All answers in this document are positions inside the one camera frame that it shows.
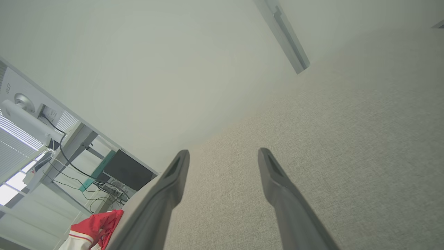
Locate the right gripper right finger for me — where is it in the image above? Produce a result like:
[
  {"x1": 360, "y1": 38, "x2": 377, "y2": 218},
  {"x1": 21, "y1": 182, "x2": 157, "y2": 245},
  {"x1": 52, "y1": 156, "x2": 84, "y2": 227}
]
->
[{"x1": 258, "y1": 148, "x2": 341, "y2": 250}]

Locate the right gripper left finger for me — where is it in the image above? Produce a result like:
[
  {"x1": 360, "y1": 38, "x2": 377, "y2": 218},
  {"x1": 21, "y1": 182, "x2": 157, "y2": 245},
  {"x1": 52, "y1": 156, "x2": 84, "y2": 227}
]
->
[{"x1": 107, "y1": 150, "x2": 191, "y2": 250}]

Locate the red white sports jersey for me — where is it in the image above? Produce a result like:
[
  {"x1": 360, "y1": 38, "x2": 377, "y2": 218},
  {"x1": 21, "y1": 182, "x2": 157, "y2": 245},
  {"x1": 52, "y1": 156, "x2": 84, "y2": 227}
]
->
[{"x1": 58, "y1": 209, "x2": 124, "y2": 250}]

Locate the black flat box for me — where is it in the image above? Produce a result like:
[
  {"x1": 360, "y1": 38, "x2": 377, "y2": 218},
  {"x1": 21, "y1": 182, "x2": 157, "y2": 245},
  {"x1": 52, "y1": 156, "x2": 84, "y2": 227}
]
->
[{"x1": 103, "y1": 149, "x2": 155, "y2": 192}]

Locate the white power strip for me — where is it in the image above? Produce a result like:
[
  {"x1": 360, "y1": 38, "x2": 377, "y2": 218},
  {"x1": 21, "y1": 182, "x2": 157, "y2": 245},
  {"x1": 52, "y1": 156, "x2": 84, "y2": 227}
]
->
[{"x1": 98, "y1": 178, "x2": 131, "y2": 205}]

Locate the teal strip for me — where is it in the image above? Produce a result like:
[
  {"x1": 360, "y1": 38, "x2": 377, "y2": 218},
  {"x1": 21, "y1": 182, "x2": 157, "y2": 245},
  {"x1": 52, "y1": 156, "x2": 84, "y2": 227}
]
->
[{"x1": 79, "y1": 150, "x2": 117, "y2": 192}]

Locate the white monitor stand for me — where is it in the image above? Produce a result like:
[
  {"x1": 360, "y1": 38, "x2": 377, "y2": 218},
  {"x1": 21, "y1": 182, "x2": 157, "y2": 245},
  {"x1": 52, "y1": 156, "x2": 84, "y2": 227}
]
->
[{"x1": 1, "y1": 93, "x2": 66, "y2": 147}]

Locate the white computer monitor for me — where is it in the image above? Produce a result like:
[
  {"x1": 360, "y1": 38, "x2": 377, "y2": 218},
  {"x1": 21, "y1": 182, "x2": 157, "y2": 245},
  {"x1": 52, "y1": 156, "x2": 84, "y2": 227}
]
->
[{"x1": 0, "y1": 58, "x2": 81, "y2": 184}]

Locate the grey desk frame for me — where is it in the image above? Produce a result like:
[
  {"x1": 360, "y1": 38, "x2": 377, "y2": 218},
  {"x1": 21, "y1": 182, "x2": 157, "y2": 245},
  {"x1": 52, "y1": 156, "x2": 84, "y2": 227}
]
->
[{"x1": 26, "y1": 122, "x2": 101, "y2": 216}]

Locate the black monitor cable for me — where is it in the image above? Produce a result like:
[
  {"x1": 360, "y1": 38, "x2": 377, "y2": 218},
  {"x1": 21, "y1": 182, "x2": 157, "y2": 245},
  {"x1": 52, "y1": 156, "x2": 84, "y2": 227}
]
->
[{"x1": 40, "y1": 115, "x2": 130, "y2": 205}]

